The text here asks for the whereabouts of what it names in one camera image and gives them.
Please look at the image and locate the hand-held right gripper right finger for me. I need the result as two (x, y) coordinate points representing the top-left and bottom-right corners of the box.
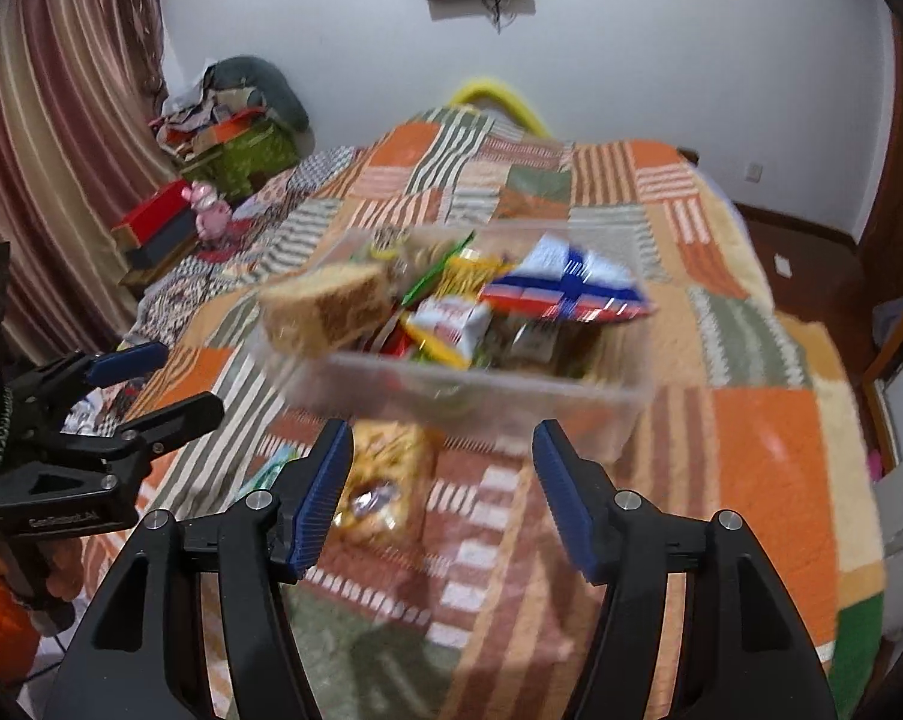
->
(532, 418), (842, 720)

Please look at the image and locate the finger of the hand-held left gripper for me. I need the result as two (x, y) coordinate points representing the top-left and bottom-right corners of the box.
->
(59, 392), (226, 482)
(5, 340), (170, 422)

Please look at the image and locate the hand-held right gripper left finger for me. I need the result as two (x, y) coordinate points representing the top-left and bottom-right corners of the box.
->
(42, 418), (356, 720)

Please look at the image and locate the orange fried snack bag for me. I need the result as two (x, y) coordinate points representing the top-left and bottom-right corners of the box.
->
(335, 420), (437, 541)

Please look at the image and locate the clear plastic container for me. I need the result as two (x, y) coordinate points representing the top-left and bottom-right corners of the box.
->
(252, 219), (658, 462)

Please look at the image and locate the brown cake slice package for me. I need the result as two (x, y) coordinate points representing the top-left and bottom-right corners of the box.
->
(260, 262), (394, 357)

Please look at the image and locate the yellow white snack packet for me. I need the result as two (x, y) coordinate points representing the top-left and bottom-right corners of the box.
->
(406, 296), (493, 368)

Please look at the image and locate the blue white snack bag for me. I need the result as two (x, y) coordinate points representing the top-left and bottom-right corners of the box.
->
(481, 234), (658, 325)

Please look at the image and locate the checkered patterned quilt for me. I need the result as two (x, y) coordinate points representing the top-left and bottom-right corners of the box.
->
(68, 146), (362, 436)

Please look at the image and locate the dark box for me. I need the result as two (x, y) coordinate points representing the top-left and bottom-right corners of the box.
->
(125, 221), (201, 271)

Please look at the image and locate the red box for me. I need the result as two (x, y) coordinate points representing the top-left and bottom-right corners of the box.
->
(112, 180), (201, 237)

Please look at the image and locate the pink plush toy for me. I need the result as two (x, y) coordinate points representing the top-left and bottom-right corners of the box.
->
(183, 181), (233, 241)

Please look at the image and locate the orange patchwork blanket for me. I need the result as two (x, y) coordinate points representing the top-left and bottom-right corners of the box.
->
(38, 105), (895, 720)

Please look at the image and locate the green box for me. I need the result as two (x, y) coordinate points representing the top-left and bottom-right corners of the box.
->
(188, 124), (298, 192)

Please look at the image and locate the pile of clothes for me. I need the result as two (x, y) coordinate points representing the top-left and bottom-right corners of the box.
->
(151, 82), (272, 155)

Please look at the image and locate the striped red beige curtain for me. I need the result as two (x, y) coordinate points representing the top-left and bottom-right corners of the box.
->
(0, 0), (171, 361)

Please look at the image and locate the yellow hoop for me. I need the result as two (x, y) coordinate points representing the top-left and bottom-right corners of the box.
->
(451, 75), (550, 137)

